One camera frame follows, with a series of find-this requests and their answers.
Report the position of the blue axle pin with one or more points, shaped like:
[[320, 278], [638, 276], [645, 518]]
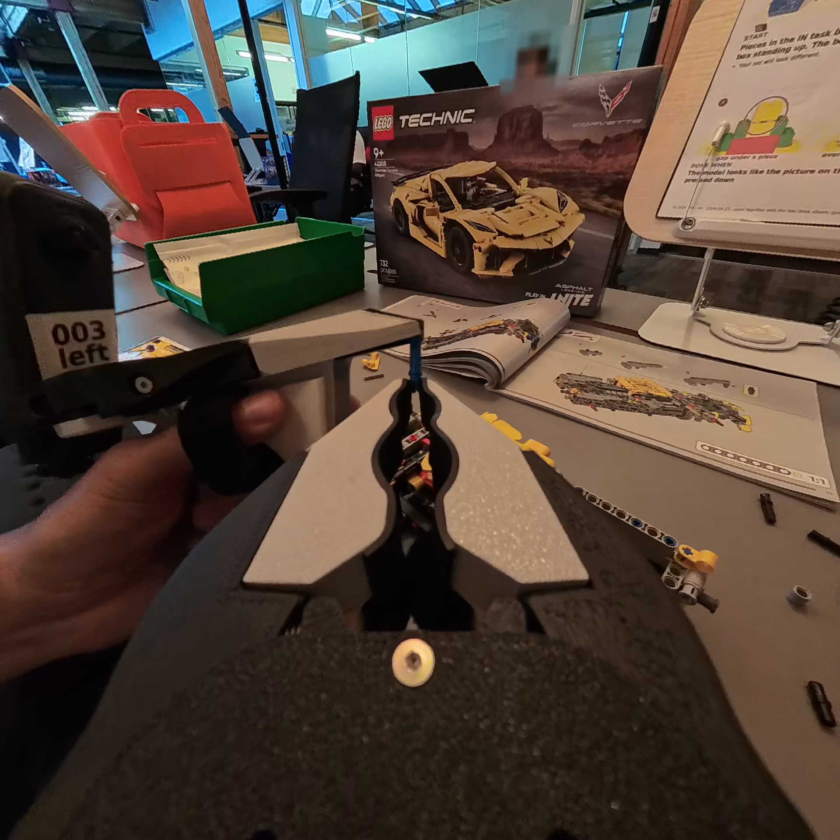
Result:
[[415, 367]]

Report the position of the black connector pin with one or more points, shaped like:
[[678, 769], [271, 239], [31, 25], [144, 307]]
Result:
[[823, 543], [821, 703], [767, 508]]

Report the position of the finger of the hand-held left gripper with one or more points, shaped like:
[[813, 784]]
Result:
[[341, 331]]

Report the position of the green plastic bin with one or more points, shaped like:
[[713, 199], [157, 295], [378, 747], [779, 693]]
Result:
[[262, 289]]

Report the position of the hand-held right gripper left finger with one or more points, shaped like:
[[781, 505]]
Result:
[[315, 518]]

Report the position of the white paper packets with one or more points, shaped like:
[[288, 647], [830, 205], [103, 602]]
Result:
[[229, 253]]

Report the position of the toy car chassis model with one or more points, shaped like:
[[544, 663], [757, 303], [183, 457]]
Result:
[[692, 559]]

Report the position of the small yellow toy piece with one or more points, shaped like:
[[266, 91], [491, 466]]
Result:
[[371, 360]]

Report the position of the toy car set box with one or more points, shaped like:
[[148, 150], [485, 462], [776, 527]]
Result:
[[512, 197]]

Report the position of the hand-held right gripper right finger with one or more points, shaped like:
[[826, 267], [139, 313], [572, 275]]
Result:
[[512, 518]]

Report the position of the small grey bush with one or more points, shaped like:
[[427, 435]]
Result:
[[799, 594]]

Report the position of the orange tote bag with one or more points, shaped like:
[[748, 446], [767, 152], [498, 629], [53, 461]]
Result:
[[177, 170]]

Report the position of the grey desk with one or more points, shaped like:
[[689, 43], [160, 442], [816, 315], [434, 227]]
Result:
[[741, 630]]

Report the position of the open instruction booklet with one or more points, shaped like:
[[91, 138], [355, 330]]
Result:
[[656, 394]]

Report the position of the person's left hand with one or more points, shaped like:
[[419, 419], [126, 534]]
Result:
[[98, 558]]

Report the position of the black office chair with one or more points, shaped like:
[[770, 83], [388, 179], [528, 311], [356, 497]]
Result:
[[325, 151]]

